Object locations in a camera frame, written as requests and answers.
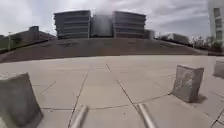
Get tall pale building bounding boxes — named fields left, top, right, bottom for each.
left=207, top=0, right=224, bottom=51

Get brown grassy mound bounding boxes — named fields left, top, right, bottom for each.
left=0, top=37, right=209, bottom=64

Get pale concrete slab pavement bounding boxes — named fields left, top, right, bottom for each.
left=0, top=54, right=224, bottom=128

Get low pale building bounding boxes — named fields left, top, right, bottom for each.
left=159, top=32, right=190, bottom=46

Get grey concrete block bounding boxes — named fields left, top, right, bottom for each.
left=170, top=64, right=205, bottom=104
left=0, top=72, right=44, bottom=128
left=212, top=59, right=224, bottom=80

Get row of bare trees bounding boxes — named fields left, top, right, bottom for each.
left=188, top=35, right=224, bottom=54

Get low dark building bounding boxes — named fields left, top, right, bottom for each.
left=0, top=25, right=57, bottom=52

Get large grey multi-storey building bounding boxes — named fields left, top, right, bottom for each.
left=53, top=9, right=156, bottom=41

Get robot's own part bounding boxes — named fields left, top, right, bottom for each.
left=137, top=103, right=158, bottom=128
left=70, top=105, right=90, bottom=128

